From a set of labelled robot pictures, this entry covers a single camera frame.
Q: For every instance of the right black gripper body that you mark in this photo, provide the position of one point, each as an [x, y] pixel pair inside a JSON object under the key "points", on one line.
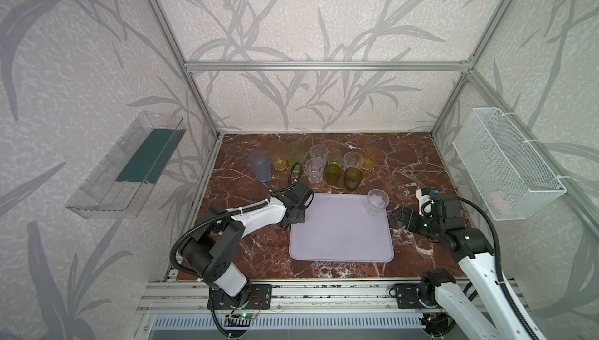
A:
{"points": [[407, 219]]}

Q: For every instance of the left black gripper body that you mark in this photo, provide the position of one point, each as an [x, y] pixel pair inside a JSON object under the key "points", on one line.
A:
{"points": [[295, 213]]}

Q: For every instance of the lilac plastic tray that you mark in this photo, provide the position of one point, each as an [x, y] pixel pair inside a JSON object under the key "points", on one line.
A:
{"points": [[342, 228]]}

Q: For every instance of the brown olive textured cup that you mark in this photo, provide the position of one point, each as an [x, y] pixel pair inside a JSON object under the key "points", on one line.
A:
{"points": [[352, 178]]}

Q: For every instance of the clear faceted cup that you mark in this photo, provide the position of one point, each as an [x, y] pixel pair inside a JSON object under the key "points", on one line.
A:
{"points": [[377, 202]]}

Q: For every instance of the amber faceted cup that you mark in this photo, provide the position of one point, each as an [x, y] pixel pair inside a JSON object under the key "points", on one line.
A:
{"points": [[370, 155]]}

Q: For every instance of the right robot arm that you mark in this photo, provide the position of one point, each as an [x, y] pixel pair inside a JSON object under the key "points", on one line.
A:
{"points": [[487, 307]]}

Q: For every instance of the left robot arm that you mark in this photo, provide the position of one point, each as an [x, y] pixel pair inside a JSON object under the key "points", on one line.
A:
{"points": [[207, 250]]}

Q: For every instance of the olive green textured cup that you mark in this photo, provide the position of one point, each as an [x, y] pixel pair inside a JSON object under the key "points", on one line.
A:
{"points": [[332, 174]]}

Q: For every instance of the light green plastic cup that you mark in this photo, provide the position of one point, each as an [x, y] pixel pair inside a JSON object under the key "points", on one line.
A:
{"points": [[296, 152]]}

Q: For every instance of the clear cup back row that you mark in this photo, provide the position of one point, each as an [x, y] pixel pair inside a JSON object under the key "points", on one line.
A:
{"points": [[319, 151]]}

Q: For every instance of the yellow plastic cup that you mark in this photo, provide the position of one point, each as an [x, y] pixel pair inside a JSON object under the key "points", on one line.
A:
{"points": [[278, 155]]}

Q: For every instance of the green cup back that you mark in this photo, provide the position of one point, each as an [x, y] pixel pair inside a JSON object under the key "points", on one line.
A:
{"points": [[335, 157]]}

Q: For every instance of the grey-blue plastic cup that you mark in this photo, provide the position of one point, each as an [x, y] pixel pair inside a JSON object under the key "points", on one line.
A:
{"points": [[259, 161]]}

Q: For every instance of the pink object in basket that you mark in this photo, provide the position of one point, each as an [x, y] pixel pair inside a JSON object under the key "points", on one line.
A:
{"points": [[499, 200]]}

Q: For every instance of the small circuit board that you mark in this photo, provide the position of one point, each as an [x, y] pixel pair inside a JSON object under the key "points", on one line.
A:
{"points": [[240, 319]]}

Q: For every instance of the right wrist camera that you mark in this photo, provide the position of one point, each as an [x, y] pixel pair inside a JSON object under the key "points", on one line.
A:
{"points": [[425, 201]]}

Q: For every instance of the white wire basket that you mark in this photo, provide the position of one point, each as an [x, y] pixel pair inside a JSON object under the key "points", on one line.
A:
{"points": [[500, 158]]}

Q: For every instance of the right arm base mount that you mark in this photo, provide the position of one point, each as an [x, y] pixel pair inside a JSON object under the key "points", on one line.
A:
{"points": [[409, 296]]}

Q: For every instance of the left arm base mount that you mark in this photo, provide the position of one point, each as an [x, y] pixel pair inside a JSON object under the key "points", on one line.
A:
{"points": [[251, 297]]}

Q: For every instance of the clear plastic wall shelf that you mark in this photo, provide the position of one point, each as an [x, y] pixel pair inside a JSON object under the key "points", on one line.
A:
{"points": [[121, 184]]}

